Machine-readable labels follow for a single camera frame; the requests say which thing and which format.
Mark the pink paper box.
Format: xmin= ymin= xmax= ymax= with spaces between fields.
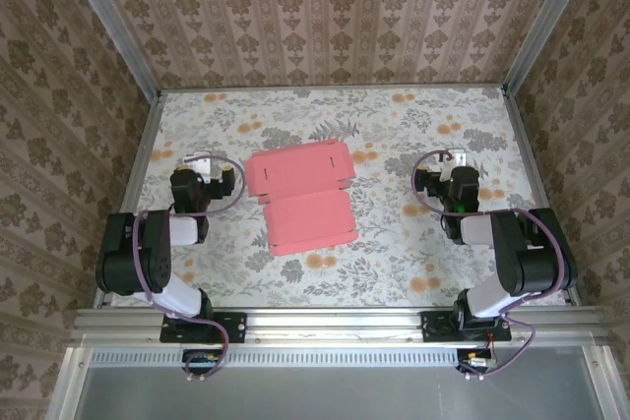
xmin=244 ymin=140 xmax=359 ymax=258

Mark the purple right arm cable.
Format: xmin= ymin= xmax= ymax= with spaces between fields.
xmin=410 ymin=148 xmax=568 ymax=382

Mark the aluminium frame post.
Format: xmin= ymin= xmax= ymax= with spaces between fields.
xmin=62 ymin=0 xmax=164 ymax=97
xmin=500 ymin=0 xmax=583 ymax=94

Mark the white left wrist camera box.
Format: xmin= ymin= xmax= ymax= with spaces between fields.
xmin=180 ymin=150 xmax=214 ymax=181

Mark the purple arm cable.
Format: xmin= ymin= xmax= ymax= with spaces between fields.
xmin=133 ymin=153 xmax=247 ymax=383
xmin=410 ymin=148 xmax=568 ymax=382

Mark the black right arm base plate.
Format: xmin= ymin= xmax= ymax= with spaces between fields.
xmin=420 ymin=311 xmax=512 ymax=343

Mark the wide aluminium frame rail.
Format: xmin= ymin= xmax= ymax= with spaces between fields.
xmin=72 ymin=305 xmax=605 ymax=348

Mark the floral table cover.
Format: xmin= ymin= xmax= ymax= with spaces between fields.
xmin=100 ymin=88 xmax=573 ymax=311

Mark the grey slotted cable duct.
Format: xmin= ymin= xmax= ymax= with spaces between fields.
xmin=90 ymin=347 xmax=588 ymax=368

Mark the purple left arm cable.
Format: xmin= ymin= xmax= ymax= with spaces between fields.
xmin=133 ymin=153 xmax=247 ymax=383

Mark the grey metal panel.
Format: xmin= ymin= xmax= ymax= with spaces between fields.
xmin=73 ymin=365 xmax=612 ymax=420

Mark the thin aluminium frame rail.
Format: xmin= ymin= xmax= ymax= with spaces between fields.
xmin=93 ymin=92 xmax=164 ymax=308
xmin=504 ymin=89 xmax=583 ymax=306
xmin=157 ymin=82 xmax=508 ymax=94

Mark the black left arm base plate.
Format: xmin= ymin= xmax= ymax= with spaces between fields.
xmin=160 ymin=311 xmax=248 ymax=345

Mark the small electronics board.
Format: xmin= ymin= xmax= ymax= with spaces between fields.
xmin=455 ymin=348 xmax=496 ymax=376
xmin=181 ymin=348 xmax=223 ymax=378

